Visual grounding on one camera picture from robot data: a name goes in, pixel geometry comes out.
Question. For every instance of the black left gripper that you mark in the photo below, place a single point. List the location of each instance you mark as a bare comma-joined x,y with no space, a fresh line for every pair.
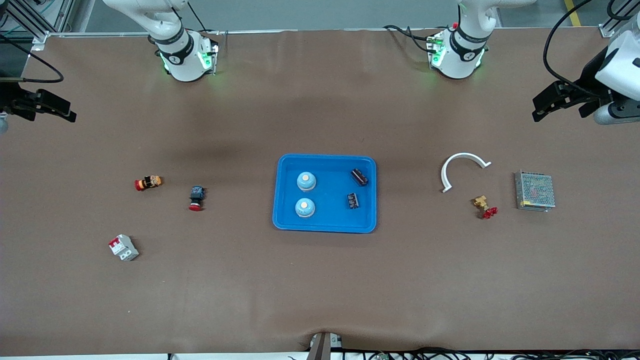
586,85

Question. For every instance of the white red circuit breaker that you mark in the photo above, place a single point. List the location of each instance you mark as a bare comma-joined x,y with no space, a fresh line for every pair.
123,247

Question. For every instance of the red emergency button orange body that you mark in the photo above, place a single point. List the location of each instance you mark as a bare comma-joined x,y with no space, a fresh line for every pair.
148,183

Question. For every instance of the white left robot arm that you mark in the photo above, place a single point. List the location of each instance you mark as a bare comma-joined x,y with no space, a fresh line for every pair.
460,55

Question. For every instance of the blue plastic tray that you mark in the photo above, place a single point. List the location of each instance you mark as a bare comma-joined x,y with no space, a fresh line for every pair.
325,220

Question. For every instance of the grey post at table edge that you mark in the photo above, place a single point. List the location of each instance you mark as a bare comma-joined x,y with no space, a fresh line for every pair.
322,347

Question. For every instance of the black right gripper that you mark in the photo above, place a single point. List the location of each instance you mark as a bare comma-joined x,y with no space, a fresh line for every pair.
11,100

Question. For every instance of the brown table mat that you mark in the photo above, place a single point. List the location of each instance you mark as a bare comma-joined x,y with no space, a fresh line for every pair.
320,290

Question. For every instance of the blue call bell black scratches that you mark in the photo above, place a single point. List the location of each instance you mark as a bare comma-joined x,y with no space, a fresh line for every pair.
304,207

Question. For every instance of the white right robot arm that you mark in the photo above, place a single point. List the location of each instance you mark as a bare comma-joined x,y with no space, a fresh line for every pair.
185,60

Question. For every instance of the aluminium frame profile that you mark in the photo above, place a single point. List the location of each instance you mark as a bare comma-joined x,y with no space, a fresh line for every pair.
25,20
617,22

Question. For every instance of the metal mesh power supply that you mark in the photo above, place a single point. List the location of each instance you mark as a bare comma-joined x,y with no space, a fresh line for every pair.
536,191

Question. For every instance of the red mushroom button blue body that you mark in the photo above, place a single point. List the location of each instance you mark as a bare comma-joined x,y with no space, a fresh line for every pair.
196,192

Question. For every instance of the white curved plastic part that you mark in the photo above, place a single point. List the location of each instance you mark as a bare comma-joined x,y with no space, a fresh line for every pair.
465,155

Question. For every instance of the large dark electrolytic capacitor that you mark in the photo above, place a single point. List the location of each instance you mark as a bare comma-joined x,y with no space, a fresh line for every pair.
359,177

